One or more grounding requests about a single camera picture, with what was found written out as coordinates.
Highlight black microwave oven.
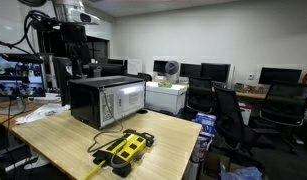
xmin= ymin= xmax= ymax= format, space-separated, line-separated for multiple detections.
xmin=69 ymin=76 xmax=146 ymax=129

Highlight computer monitor showing camera feeds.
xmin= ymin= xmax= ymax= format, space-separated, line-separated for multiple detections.
xmin=0 ymin=53 xmax=45 ymax=116

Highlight black mesh office chair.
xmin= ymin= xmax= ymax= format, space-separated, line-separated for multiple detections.
xmin=213 ymin=84 xmax=277 ymax=170

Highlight black office chair right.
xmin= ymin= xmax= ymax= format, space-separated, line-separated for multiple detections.
xmin=252 ymin=80 xmax=307 ymax=153

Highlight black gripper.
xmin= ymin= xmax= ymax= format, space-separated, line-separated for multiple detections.
xmin=60 ymin=23 xmax=91 ymax=78

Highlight blue plastic bag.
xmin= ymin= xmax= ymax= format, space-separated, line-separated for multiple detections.
xmin=219 ymin=163 xmax=262 ymax=180

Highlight black monitor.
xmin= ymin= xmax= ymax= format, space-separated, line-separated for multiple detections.
xmin=201 ymin=63 xmax=231 ymax=83
xmin=258 ymin=67 xmax=301 ymax=85

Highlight white storage box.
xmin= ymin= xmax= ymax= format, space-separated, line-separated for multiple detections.
xmin=145 ymin=82 xmax=187 ymax=115

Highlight blue white carton box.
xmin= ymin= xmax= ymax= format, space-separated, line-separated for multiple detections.
xmin=191 ymin=113 xmax=216 ymax=163

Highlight yellow black power strip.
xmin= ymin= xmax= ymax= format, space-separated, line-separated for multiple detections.
xmin=93 ymin=129 xmax=154 ymax=177

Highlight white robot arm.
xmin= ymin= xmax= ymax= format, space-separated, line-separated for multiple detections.
xmin=52 ymin=0 xmax=101 ymax=78

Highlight black office chair back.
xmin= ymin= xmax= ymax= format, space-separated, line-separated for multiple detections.
xmin=184 ymin=76 xmax=217 ymax=115

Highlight yellow power strip cable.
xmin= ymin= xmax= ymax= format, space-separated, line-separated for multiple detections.
xmin=82 ymin=159 xmax=107 ymax=180

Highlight white papers on table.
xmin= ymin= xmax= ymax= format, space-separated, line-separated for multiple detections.
xmin=15 ymin=103 xmax=70 ymax=124

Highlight black monitor centre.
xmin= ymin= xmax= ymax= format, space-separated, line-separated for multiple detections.
xmin=201 ymin=63 xmax=231 ymax=83

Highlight black monitor far right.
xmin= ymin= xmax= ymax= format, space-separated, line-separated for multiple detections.
xmin=258 ymin=67 xmax=301 ymax=85

